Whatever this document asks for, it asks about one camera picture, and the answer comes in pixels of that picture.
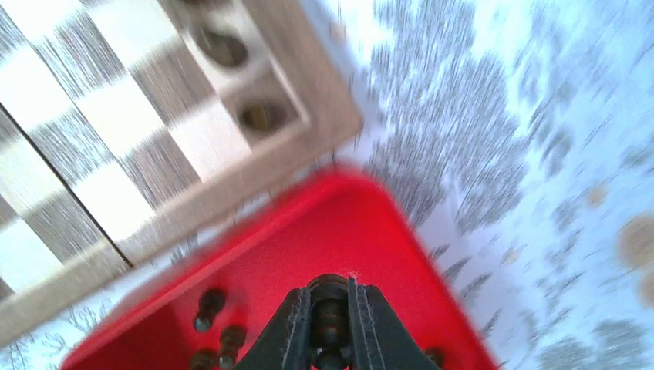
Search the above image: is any floral tablecloth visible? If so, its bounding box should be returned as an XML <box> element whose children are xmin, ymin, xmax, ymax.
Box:
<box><xmin>1</xmin><ymin>1</ymin><xmax>653</xmax><ymax>369</ymax></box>

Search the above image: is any dark chess piece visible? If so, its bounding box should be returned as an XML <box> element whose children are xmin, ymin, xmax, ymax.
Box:
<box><xmin>194</xmin><ymin>27</ymin><xmax>249</xmax><ymax>68</ymax></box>
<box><xmin>238</xmin><ymin>103</ymin><xmax>285</xmax><ymax>133</ymax></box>
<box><xmin>308</xmin><ymin>274</ymin><xmax>351</xmax><ymax>369</ymax></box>

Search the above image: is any red plastic tray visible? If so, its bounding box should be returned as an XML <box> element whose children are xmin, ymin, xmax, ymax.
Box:
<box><xmin>62</xmin><ymin>168</ymin><xmax>497</xmax><ymax>369</ymax></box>

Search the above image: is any wooden chessboard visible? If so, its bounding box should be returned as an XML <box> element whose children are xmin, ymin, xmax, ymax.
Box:
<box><xmin>1</xmin><ymin>1</ymin><xmax>362</xmax><ymax>345</ymax></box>

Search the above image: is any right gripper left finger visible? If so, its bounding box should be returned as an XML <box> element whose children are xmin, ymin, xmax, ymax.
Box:
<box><xmin>234</xmin><ymin>288</ymin><xmax>311</xmax><ymax>370</ymax></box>

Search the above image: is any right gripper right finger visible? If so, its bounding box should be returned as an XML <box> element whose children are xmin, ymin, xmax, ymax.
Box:
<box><xmin>347</xmin><ymin>277</ymin><xmax>439</xmax><ymax>369</ymax></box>

